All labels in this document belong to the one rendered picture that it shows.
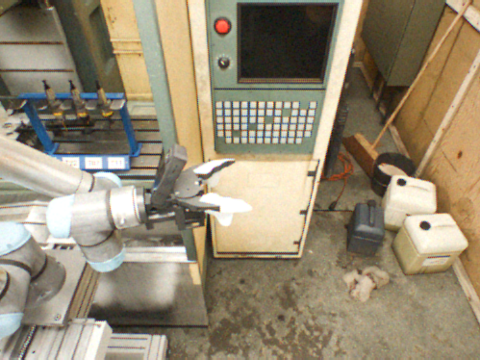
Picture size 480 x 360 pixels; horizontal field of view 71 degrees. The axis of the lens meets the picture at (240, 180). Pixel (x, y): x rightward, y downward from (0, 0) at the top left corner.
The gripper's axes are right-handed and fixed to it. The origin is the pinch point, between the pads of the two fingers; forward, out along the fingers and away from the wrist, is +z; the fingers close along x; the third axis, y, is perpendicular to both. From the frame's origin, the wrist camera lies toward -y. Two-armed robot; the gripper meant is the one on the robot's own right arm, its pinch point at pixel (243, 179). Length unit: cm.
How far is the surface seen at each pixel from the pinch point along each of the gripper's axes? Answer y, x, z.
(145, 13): -24.3, -29.4, -13.6
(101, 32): 16, -196, -50
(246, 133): 33, -73, 17
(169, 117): 1.6, -32.7, -12.5
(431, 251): 123, -56, 127
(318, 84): 11, -64, 44
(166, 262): 73, -45, -24
